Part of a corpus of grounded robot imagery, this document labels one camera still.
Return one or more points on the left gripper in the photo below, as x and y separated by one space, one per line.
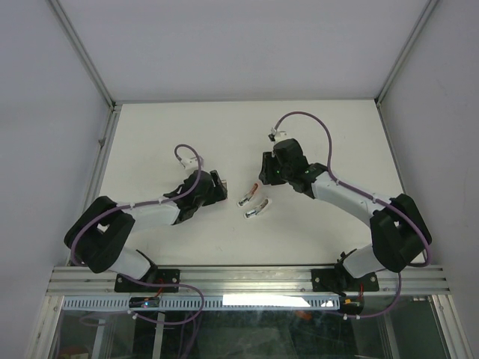
220 188

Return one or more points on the aluminium mounting rail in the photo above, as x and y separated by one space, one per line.
218 280

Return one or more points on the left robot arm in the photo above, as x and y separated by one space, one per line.
98 238

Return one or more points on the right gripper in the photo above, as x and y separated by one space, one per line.
266 174

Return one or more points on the white slotted cable duct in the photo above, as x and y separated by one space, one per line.
114 303

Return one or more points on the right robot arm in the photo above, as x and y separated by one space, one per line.
398 231

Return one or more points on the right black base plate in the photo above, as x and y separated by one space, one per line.
332 280

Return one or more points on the pink white stapler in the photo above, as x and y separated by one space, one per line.
249 195

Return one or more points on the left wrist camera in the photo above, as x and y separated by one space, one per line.
189 162

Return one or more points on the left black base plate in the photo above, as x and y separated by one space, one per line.
154 276

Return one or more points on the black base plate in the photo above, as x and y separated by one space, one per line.
332 280
154 276

